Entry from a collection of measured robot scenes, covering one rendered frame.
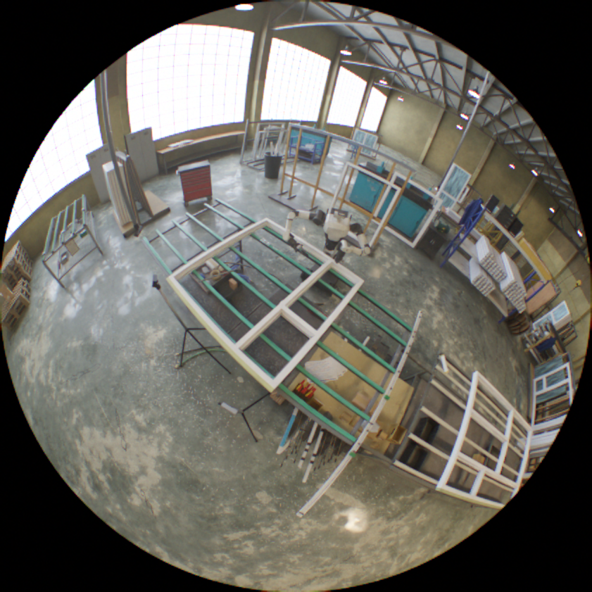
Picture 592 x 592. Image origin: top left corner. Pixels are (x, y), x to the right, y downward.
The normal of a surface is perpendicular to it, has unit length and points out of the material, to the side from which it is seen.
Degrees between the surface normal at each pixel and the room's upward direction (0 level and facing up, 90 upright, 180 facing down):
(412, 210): 90
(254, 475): 0
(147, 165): 90
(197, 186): 90
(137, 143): 90
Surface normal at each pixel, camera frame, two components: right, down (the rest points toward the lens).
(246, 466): 0.15, -0.56
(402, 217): -0.62, 0.58
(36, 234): 0.77, 0.58
